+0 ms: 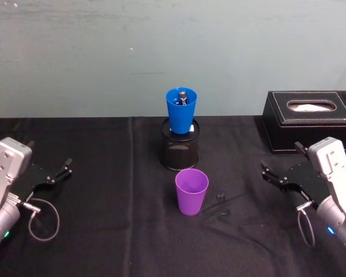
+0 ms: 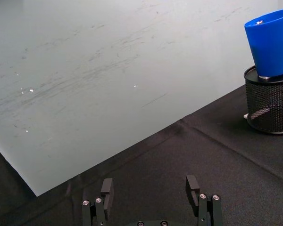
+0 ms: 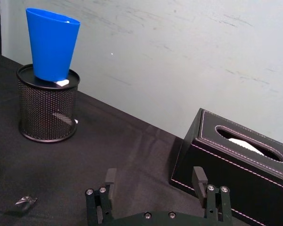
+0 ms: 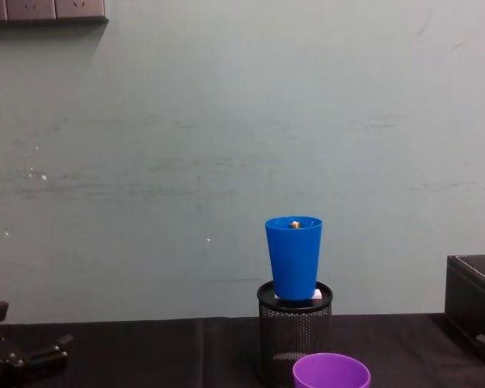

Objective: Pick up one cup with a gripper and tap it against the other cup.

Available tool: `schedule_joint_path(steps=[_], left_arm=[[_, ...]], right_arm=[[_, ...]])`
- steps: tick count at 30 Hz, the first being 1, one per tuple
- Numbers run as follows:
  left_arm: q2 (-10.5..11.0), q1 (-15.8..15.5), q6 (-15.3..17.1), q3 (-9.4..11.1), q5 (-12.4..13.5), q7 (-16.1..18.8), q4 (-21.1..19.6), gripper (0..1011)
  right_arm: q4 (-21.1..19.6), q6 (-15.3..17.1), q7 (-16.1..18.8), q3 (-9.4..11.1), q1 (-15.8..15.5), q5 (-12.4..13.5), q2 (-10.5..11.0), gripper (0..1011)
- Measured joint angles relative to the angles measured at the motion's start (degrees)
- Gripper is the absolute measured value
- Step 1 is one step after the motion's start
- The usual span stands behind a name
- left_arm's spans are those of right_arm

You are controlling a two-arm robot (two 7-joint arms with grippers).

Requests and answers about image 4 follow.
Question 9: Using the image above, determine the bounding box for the black leather tissue box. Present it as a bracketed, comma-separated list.
[444, 253, 485, 357]

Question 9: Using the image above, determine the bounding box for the black mesh pen holder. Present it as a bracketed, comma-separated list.
[256, 280, 335, 388]

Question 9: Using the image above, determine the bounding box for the black table cloth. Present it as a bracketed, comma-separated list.
[0, 311, 485, 388]

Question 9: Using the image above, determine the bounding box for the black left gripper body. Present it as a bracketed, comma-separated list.
[0, 357, 68, 388]

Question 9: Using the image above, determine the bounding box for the blue plastic cup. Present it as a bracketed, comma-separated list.
[264, 216, 323, 302]

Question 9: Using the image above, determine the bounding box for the purple plastic cup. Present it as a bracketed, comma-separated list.
[292, 352, 372, 388]

